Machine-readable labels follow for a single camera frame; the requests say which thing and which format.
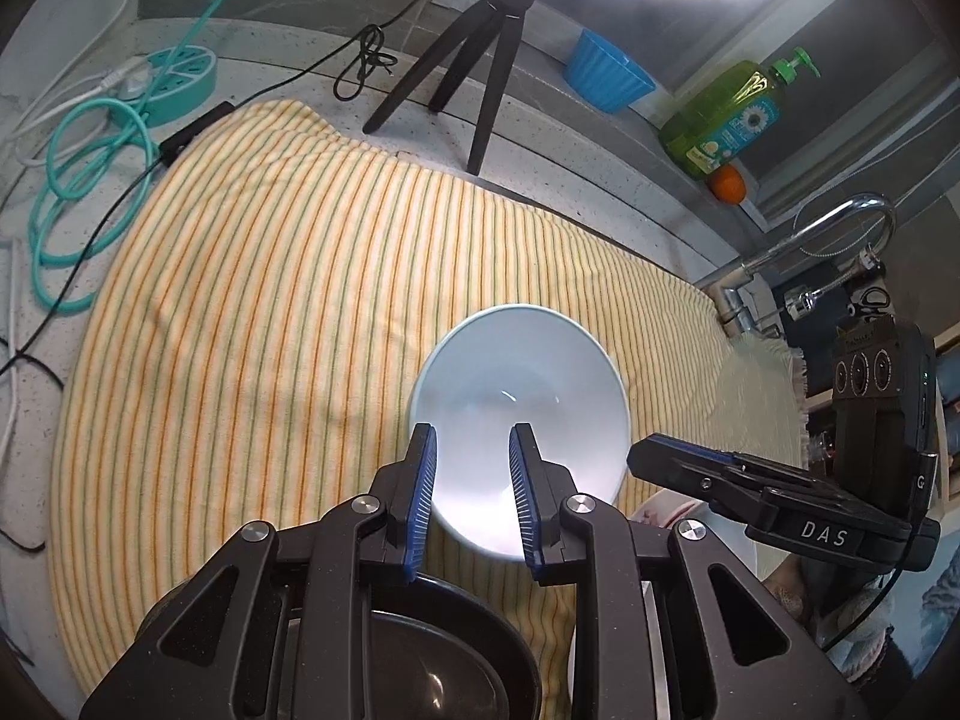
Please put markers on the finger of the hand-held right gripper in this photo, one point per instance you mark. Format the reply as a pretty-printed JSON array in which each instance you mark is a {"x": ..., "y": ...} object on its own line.
[
  {"x": 690, "y": 484},
  {"x": 757, "y": 469}
]

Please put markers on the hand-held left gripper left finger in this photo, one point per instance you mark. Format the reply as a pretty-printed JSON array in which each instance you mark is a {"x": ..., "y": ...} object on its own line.
[{"x": 420, "y": 496}]

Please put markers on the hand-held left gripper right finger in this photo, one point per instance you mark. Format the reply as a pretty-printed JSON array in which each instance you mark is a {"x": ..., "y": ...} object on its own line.
[{"x": 520, "y": 496}]

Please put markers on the white bowl with green outside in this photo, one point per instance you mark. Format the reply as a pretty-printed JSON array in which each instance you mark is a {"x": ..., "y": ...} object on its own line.
[{"x": 517, "y": 375}]

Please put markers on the large steel bowl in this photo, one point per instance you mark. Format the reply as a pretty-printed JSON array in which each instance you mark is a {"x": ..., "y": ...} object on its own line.
[{"x": 450, "y": 645}]

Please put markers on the person's right forearm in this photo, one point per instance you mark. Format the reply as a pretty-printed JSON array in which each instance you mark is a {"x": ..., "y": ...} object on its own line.
[{"x": 862, "y": 630}]

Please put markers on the black scissors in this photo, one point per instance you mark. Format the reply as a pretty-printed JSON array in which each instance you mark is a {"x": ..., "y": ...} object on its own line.
[{"x": 870, "y": 301}]

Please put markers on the chrome faucet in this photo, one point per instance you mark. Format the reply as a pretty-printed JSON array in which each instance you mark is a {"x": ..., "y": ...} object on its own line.
[{"x": 825, "y": 221}]

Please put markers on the yellow striped cloth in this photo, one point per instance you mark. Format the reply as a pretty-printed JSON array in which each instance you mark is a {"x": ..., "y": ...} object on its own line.
[{"x": 262, "y": 300}]

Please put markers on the orange fruit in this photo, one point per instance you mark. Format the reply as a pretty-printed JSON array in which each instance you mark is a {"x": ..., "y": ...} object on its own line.
[{"x": 727, "y": 184}]

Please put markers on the green dish soap bottle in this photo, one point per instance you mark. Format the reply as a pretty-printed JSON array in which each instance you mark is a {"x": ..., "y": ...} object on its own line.
[{"x": 720, "y": 112}]

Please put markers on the blue ribbed cup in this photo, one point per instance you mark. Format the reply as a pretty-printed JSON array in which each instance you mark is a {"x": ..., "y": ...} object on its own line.
[{"x": 604, "y": 71}]

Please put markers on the black tripod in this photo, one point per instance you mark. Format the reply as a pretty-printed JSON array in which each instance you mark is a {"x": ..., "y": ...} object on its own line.
[{"x": 495, "y": 52}]

